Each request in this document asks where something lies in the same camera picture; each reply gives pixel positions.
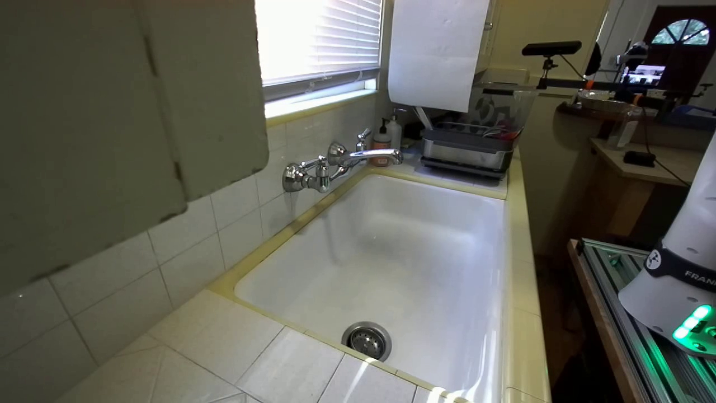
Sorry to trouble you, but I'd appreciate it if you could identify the wooden desk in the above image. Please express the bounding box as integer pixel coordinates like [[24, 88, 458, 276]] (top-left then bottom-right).
[[579, 136, 708, 244]]

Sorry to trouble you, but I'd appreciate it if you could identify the white porcelain sink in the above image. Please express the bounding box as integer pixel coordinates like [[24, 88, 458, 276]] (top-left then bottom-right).
[[235, 173, 511, 403]]

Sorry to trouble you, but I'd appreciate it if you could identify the grey dish rack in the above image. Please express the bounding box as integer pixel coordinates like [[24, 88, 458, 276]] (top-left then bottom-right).
[[418, 123, 519, 182]]

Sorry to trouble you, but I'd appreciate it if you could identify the metal frame robot table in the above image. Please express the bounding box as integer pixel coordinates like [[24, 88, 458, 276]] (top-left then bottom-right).
[[569, 238, 716, 403]]

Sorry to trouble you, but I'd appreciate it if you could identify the small white bottle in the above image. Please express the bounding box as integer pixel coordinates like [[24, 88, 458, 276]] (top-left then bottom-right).
[[386, 115, 406, 154]]

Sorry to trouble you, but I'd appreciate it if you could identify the white window blind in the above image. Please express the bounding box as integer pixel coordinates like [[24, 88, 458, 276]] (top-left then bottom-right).
[[255, 0, 386, 89]]

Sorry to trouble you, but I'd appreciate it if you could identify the small black device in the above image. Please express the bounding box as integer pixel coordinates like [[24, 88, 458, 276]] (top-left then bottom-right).
[[623, 150, 659, 167]]

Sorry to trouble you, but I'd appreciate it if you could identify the narrow grey cabinet door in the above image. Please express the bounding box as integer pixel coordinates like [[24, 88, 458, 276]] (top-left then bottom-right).
[[141, 0, 272, 202]]

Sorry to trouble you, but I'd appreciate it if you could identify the metal sink drain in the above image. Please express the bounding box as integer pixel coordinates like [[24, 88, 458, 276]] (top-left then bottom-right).
[[341, 321, 394, 363]]

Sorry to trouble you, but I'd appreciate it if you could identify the dark door with arched window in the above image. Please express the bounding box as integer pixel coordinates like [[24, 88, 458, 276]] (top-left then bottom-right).
[[643, 4, 716, 100]]

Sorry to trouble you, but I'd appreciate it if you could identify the black camera bar on stand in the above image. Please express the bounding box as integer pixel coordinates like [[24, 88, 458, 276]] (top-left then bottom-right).
[[519, 39, 584, 73]]

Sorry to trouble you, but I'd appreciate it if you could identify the small white object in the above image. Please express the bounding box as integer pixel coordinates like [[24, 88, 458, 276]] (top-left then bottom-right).
[[427, 385, 470, 403]]

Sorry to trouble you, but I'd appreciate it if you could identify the brown soap dispenser bottle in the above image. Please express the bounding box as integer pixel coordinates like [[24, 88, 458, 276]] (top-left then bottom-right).
[[370, 116, 394, 167]]

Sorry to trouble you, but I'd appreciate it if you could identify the large grey cabinet door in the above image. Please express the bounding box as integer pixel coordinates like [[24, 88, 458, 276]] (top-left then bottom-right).
[[0, 0, 190, 298]]

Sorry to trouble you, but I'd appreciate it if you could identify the lit laptop screen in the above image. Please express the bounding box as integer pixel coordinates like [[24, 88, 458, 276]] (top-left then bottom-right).
[[625, 63, 669, 88]]

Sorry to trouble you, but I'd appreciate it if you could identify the white utensil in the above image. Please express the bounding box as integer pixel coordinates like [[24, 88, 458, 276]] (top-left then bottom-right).
[[414, 105, 436, 135]]

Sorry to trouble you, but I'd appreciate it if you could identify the chrome wall faucet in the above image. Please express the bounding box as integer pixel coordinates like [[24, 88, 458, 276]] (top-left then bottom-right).
[[281, 127, 404, 194]]

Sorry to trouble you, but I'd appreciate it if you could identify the clear plastic container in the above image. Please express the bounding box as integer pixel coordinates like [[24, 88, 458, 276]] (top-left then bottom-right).
[[470, 69, 538, 138]]

